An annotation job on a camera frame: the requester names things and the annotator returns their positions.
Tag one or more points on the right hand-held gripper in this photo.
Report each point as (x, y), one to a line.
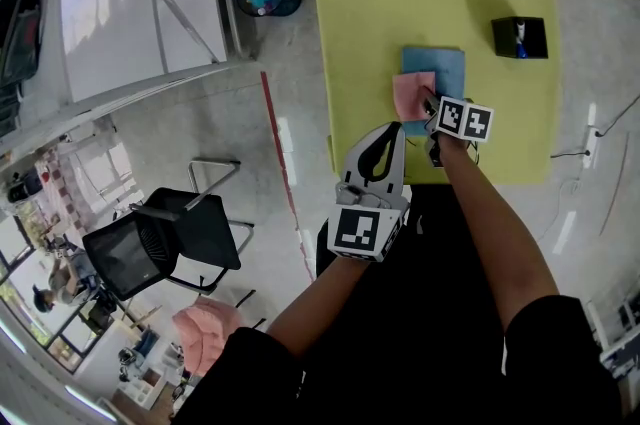
(462, 120)

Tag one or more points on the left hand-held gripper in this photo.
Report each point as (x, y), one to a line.
(357, 228)

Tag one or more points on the pink cloth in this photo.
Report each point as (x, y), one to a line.
(410, 95)

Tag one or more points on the blue cloth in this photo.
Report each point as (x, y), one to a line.
(445, 63)

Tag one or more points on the person's left forearm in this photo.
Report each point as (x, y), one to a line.
(322, 303)

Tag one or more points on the person's right forearm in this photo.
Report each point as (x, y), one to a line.
(495, 228)

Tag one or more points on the black pen holder box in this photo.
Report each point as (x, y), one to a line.
(505, 38)

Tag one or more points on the red floor tape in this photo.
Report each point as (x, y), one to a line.
(282, 158)

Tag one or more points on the blue white pen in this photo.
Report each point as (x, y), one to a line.
(521, 45)

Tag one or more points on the white power strip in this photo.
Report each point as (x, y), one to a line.
(593, 148)

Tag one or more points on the black mesh chair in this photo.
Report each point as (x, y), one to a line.
(200, 233)

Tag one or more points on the person's black shirt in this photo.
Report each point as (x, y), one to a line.
(425, 363)

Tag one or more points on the pink jacket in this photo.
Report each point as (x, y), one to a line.
(207, 330)

